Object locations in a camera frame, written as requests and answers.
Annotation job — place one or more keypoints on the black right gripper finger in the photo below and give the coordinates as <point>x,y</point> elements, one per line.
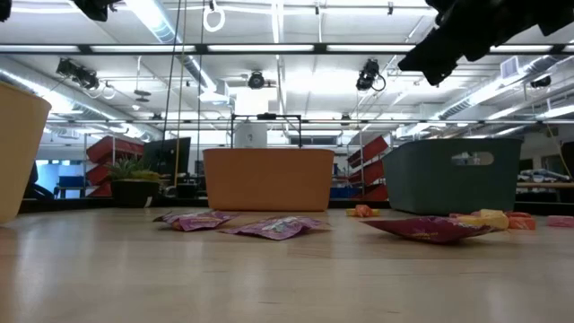
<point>441,72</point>
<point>432,49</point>

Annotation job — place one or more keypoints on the teal plastic bin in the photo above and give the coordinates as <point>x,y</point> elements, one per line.
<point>426,179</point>

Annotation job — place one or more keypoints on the purple Skittles bag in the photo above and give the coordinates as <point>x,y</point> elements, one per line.
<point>275,227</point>
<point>426,229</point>
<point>197,220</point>

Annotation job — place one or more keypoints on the orange square chewy candy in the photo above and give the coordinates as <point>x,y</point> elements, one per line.
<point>363,211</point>
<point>522,223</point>

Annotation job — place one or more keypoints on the orange plastic bin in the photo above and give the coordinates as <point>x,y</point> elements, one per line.
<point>269,179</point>

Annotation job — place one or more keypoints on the pink square chewy candy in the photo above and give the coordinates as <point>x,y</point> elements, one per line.
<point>560,221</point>

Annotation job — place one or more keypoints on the white air vent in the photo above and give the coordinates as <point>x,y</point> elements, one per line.
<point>510,67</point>

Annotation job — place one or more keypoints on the black ceiling speaker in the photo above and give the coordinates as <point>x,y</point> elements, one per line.
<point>540,81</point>

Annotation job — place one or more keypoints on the red tilted storage bin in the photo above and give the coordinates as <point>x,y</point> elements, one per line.
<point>374,192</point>
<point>112,150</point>
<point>370,150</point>
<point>102,191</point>
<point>370,172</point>
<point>98,175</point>

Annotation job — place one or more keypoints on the wooden table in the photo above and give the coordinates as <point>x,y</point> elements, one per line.
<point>545,185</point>

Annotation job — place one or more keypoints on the black standing monitor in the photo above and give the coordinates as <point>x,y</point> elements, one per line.
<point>166,157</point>

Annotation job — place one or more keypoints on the yellow plastic bin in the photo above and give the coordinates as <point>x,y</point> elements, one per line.
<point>22,157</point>

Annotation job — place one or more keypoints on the potted succulent plant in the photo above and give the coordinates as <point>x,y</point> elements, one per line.
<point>134,194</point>

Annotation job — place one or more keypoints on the white cylinder tank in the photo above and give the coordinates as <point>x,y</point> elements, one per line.
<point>250,133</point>

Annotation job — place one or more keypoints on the black hanging camera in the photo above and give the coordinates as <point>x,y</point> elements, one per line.
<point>368,74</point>

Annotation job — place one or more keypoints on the black frame beam with lights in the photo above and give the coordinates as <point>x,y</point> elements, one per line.
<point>320,48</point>

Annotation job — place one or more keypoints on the black dome camera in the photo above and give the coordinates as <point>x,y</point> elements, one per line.
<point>256,81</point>

